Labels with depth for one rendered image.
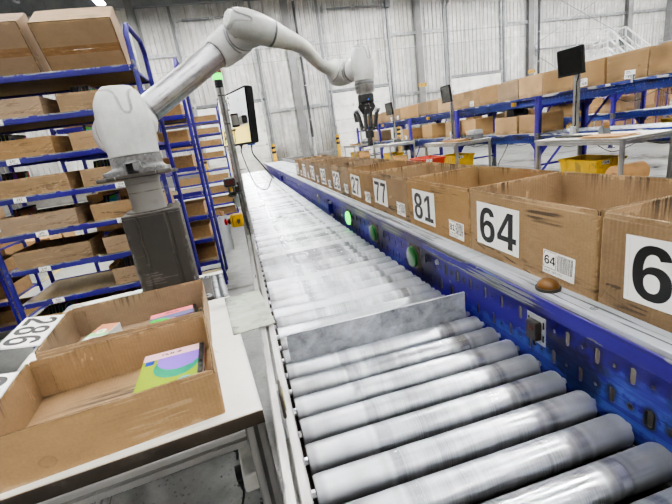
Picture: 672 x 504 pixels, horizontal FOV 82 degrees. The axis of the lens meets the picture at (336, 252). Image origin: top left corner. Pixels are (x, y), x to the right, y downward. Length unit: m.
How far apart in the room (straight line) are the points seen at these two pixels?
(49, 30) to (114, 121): 1.39
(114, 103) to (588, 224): 1.28
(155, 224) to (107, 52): 1.52
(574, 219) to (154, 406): 0.83
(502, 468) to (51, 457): 0.72
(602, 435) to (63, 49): 2.76
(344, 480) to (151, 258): 0.99
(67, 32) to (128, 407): 2.23
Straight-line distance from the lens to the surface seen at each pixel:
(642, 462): 0.74
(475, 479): 0.66
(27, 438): 0.86
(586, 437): 0.75
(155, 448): 0.84
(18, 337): 1.26
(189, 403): 0.82
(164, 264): 1.42
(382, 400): 0.78
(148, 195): 1.42
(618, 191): 1.15
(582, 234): 0.83
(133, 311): 1.38
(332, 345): 0.96
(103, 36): 2.71
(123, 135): 1.40
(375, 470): 0.67
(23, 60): 2.86
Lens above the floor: 1.23
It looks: 17 degrees down
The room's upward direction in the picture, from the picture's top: 8 degrees counter-clockwise
